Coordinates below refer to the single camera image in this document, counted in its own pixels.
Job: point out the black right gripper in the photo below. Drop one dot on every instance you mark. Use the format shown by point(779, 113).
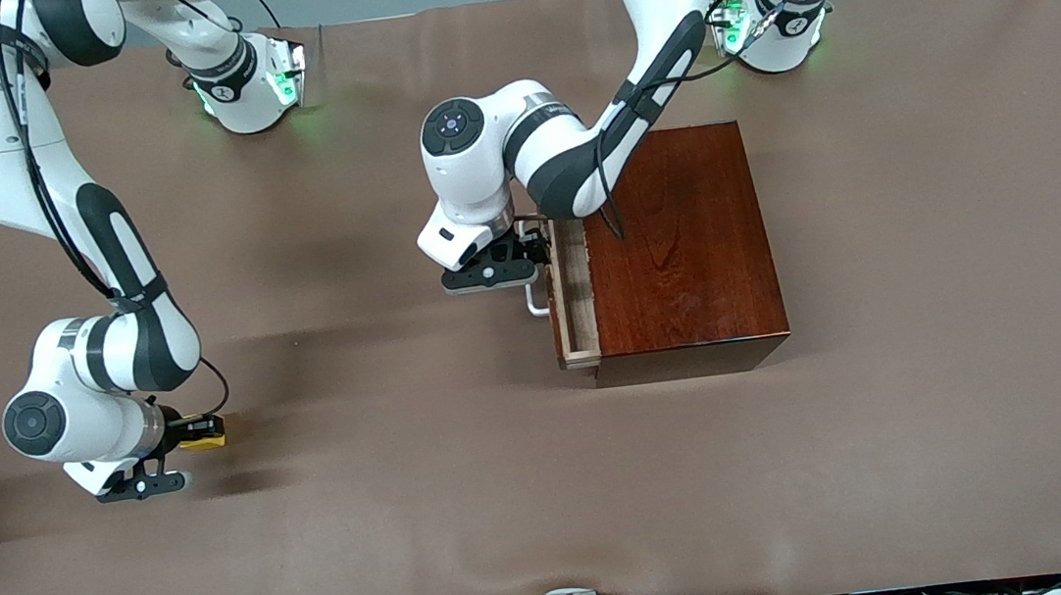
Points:
point(172, 433)

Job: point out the brown table cover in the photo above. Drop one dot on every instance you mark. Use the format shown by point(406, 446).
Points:
point(415, 507)

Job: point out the dark brown wooden cabinet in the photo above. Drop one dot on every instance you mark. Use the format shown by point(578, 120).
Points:
point(685, 262)

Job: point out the yellow wooden block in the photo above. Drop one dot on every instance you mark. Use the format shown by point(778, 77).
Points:
point(206, 443)

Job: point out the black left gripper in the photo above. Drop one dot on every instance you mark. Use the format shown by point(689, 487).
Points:
point(530, 239)

